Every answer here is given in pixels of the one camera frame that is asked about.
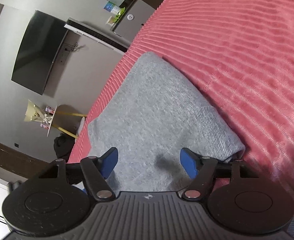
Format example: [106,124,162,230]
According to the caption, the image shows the pink ribbed bed blanket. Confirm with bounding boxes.
[68,0,294,209]

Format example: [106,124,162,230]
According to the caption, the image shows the round white side table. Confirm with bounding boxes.
[47,104,87,140]

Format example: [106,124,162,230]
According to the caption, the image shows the blue white box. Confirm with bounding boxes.
[104,2,121,15]

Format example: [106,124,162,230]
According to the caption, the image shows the cream flower bouquet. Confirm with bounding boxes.
[24,100,53,125]

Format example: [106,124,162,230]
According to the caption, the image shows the black bag on floor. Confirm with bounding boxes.
[54,134,75,162]

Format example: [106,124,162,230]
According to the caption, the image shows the grey cabinet with round knob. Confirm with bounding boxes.
[110,0,155,43]

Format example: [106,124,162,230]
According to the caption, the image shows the green plant in pot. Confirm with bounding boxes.
[113,8,126,23]

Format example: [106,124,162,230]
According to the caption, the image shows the black wall television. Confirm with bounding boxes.
[11,10,68,95]

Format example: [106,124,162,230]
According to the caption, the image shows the grey knit pants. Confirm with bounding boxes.
[88,52,245,193]

